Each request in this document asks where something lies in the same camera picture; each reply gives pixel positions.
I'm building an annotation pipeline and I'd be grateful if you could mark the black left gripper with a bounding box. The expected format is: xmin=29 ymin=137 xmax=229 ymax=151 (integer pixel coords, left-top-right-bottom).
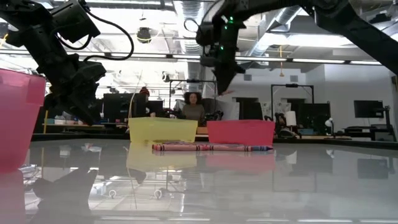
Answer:
xmin=37 ymin=54 xmax=106 ymax=125

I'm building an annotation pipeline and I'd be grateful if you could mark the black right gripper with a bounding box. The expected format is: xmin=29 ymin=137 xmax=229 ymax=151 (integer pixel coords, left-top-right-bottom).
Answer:
xmin=200 ymin=52 xmax=246 ymax=95

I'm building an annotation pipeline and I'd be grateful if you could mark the person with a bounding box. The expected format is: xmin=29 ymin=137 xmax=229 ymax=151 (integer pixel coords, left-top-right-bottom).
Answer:
xmin=138 ymin=86 xmax=158 ymax=118
xmin=181 ymin=91 xmax=206 ymax=123

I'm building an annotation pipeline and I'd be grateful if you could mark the black screen panel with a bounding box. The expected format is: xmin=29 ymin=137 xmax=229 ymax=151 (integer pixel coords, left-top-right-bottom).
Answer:
xmin=103 ymin=92 xmax=147 ymax=124
xmin=297 ymin=103 xmax=331 ymax=131

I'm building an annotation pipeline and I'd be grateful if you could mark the small pink plastic bin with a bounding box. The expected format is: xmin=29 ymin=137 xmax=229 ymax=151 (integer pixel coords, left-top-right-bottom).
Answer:
xmin=206 ymin=119 xmax=276 ymax=146

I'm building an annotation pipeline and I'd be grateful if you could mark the large pink plastic tray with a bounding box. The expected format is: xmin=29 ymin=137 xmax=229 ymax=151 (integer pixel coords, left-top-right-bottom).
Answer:
xmin=0 ymin=68 xmax=47 ymax=172

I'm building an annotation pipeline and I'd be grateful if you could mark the white paper towel roll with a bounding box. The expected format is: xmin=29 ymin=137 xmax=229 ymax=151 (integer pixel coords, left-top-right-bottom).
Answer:
xmin=285 ymin=110 xmax=297 ymax=127

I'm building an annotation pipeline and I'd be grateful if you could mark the yellow plastic bin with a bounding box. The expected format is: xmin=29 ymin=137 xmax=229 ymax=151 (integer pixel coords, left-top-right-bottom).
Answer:
xmin=127 ymin=116 xmax=199 ymax=144

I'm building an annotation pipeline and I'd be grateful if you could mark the long white light strip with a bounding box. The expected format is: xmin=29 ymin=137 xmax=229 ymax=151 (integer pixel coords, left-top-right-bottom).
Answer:
xmin=0 ymin=49 xmax=398 ymax=67

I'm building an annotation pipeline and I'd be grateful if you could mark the white desk lamp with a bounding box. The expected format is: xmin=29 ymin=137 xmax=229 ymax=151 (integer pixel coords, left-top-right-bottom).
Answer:
xmin=324 ymin=117 xmax=336 ymax=138

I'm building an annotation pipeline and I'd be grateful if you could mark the black computer monitor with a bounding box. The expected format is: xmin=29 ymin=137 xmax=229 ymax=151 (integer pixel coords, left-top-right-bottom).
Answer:
xmin=353 ymin=100 xmax=385 ymax=119

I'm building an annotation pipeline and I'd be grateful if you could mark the black desk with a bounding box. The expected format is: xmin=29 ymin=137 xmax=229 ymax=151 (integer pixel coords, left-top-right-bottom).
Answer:
xmin=341 ymin=123 xmax=397 ymax=142

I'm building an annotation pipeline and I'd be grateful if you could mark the ribbed silver ventilation duct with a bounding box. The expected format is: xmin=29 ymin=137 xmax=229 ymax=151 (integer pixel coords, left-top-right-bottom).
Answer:
xmin=173 ymin=0 xmax=210 ymax=100

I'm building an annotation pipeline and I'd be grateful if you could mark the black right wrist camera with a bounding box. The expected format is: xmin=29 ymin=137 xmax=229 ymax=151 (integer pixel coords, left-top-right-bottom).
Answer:
xmin=195 ymin=20 xmax=219 ymax=48

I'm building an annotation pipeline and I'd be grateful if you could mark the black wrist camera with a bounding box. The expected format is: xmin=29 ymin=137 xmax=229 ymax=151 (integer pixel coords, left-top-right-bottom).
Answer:
xmin=49 ymin=0 xmax=101 ymax=44
xmin=195 ymin=20 xmax=219 ymax=48

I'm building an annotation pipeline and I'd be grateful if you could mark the smooth silver ventilation duct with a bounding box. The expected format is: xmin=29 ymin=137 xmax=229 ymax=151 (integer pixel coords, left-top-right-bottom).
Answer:
xmin=247 ymin=6 xmax=312 ymax=58

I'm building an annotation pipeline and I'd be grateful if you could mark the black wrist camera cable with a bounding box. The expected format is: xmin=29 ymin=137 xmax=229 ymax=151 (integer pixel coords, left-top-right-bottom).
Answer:
xmin=55 ymin=1 xmax=136 ymax=62

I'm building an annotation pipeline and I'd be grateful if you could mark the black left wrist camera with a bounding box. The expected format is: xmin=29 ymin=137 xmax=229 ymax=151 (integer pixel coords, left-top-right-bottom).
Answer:
xmin=49 ymin=0 xmax=101 ymax=44

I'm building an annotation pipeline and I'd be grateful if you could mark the black ceiling dome camera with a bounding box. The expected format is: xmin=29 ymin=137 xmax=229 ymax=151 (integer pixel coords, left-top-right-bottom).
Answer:
xmin=136 ymin=27 xmax=153 ymax=44

